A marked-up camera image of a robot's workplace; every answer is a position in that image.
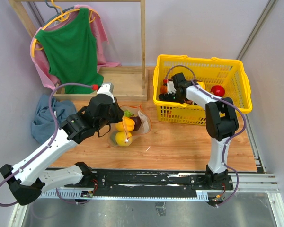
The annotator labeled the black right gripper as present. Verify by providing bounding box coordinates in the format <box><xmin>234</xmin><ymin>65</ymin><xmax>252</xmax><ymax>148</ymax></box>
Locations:
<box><xmin>159</xmin><ymin>91</ymin><xmax>185</xmax><ymax>115</ymax></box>

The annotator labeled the orange toy tangerine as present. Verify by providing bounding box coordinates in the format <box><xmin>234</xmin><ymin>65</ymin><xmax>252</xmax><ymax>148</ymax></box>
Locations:
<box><xmin>160</xmin><ymin>85</ymin><xmax>168</xmax><ymax>94</ymax></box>

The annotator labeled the yellow toy bell pepper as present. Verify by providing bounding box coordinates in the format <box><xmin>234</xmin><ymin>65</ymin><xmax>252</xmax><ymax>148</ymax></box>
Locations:
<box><xmin>115</xmin><ymin>116</ymin><xmax>134</xmax><ymax>132</ymax></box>

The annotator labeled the yellow toy lemon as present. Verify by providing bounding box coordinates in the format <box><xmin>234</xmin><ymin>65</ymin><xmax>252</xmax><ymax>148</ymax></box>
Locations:
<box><xmin>115</xmin><ymin>131</ymin><xmax>133</xmax><ymax>147</ymax></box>

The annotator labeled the clear zip top bag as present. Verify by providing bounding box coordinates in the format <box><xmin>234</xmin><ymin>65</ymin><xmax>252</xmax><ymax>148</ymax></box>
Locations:
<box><xmin>108</xmin><ymin>105</ymin><xmax>152</xmax><ymax>147</ymax></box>

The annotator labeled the dark purple toy plum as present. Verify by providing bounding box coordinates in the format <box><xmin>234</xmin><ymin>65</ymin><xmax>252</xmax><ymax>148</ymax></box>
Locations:
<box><xmin>130</xmin><ymin>115</ymin><xmax>142</xmax><ymax>131</ymax></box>

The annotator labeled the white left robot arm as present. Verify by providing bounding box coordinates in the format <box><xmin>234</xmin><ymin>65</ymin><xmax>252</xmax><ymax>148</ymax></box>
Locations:
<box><xmin>0</xmin><ymin>94</ymin><xmax>124</xmax><ymax>205</ymax></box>

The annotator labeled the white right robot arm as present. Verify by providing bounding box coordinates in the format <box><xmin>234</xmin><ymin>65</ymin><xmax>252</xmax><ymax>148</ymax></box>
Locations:
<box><xmin>159</xmin><ymin>73</ymin><xmax>239</xmax><ymax>190</ymax></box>

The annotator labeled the green tank top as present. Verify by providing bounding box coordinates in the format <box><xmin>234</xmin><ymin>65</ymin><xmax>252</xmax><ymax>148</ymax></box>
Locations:
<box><xmin>35</xmin><ymin>8</ymin><xmax>104</xmax><ymax>86</ymax></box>

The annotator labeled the yellow toy fruit in basket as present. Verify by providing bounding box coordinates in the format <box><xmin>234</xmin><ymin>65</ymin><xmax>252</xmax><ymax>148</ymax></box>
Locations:
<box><xmin>197</xmin><ymin>81</ymin><xmax>206</xmax><ymax>90</ymax></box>

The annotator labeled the wooden clothes rack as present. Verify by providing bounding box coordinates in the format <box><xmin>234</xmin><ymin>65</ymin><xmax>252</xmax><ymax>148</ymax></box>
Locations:
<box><xmin>9</xmin><ymin>0</ymin><xmax>148</xmax><ymax>102</ymax></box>

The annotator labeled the red toy apple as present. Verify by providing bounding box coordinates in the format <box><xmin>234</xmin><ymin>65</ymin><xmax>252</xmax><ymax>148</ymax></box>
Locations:
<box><xmin>211</xmin><ymin>85</ymin><xmax>225</xmax><ymax>97</ymax></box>

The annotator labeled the yellow plastic shopping basket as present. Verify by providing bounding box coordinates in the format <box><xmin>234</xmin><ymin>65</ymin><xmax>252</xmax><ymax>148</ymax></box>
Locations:
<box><xmin>153</xmin><ymin>54</ymin><xmax>253</xmax><ymax>125</ymax></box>

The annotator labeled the blue crumpled cloth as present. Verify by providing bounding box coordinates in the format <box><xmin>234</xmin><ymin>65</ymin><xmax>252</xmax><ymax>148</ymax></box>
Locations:
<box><xmin>31</xmin><ymin>94</ymin><xmax>77</xmax><ymax>144</ymax></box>

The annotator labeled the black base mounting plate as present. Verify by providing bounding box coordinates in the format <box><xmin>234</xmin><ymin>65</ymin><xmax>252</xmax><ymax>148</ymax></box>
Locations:
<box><xmin>66</xmin><ymin>170</ymin><xmax>234</xmax><ymax>199</ymax></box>

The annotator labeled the pink shirt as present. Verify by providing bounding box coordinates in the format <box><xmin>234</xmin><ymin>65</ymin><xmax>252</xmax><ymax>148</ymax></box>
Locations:
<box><xmin>30</xmin><ymin>5</ymin><xmax>120</xmax><ymax>94</ymax></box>

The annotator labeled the yellow clothes hanger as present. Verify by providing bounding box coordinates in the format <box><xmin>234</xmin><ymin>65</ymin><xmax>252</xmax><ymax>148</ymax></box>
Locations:
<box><xmin>30</xmin><ymin>0</ymin><xmax>100</xmax><ymax>58</ymax></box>

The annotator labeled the grey clothes hanger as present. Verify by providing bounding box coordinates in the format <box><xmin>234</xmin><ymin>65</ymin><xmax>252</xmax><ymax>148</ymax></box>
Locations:
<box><xmin>45</xmin><ymin>0</ymin><xmax>74</xmax><ymax>19</ymax></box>

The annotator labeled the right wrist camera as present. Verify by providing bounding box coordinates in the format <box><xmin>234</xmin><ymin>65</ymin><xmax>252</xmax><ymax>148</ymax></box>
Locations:
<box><xmin>163</xmin><ymin>79</ymin><xmax>176</xmax><ymax>95</ymax></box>

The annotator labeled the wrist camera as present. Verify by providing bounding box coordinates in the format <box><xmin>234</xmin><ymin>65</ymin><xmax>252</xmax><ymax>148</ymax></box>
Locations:
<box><xmin>97</xmin><ymin>82</ymin><xmax>114</xmax><ymax>97</ymax></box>
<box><xmin>163</xmin><ymin>79</ymin><xmax>176</xmax><ymax>95</ymax></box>

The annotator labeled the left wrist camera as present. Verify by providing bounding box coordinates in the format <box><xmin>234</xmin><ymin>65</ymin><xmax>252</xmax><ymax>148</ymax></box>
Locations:
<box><xmin>97</xmin><ymin>82</ymin><xmax>114</xmax><ymax>97</ymax></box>

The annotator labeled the white slotted cable duct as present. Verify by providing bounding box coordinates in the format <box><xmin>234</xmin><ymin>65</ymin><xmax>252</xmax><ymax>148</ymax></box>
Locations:
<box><xmin>40</xmin><ymin>187</ymin><xmax>209</xmax><ymax>202</ymax></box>

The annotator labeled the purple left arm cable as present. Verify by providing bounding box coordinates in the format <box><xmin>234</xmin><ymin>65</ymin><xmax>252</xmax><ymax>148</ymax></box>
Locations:
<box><xmin>0</xmin><ymin>82</ymin><xmax>98</xmax><ymax>207</ymax></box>

